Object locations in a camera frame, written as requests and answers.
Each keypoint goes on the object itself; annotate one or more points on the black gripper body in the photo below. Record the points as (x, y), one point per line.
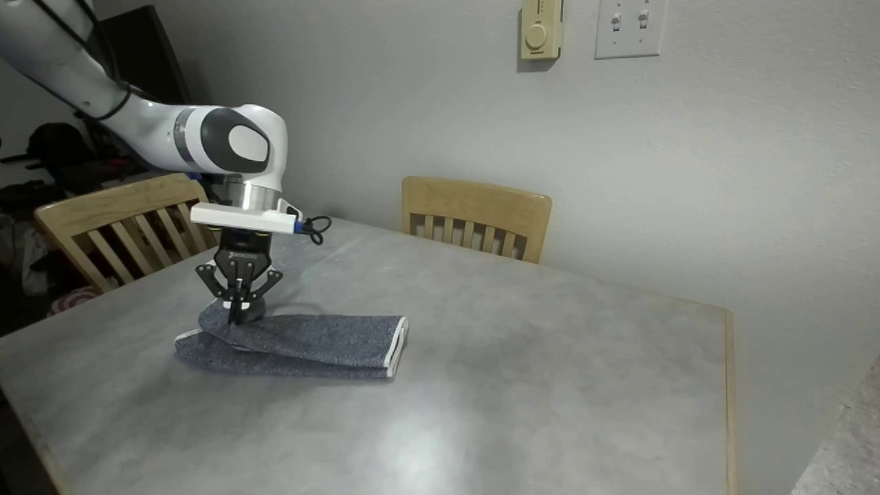
(247, 247)

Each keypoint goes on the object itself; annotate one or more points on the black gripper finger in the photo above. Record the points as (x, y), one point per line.
(223, 282)
(259, 282)

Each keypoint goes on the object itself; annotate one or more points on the blue-grey towel white trim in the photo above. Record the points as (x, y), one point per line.
(320, 345)

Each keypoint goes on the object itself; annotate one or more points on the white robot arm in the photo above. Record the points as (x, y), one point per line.
(166, 139)

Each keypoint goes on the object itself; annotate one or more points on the slatted light wooden chair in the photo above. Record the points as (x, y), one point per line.
(100, 209)

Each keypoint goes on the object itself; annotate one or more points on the pink cloth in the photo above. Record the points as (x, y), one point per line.
(73, 300)

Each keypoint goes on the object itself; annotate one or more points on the black bag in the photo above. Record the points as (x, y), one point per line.
(58, 147)

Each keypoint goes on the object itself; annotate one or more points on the dark tall panel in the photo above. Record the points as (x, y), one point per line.
(152, 56)

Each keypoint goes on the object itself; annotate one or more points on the light wooden chair short slats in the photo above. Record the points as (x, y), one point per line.
(478, 203)

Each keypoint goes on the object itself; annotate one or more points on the speckled grey countertop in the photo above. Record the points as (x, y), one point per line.
(853, 448)

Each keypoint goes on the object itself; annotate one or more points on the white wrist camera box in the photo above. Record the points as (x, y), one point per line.
(238, 217)

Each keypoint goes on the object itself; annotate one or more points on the beige wall thermostat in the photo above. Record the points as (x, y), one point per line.
(541, 37)

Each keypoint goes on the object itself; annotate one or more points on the white wall switch plate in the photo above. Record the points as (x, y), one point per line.
(632, 29)

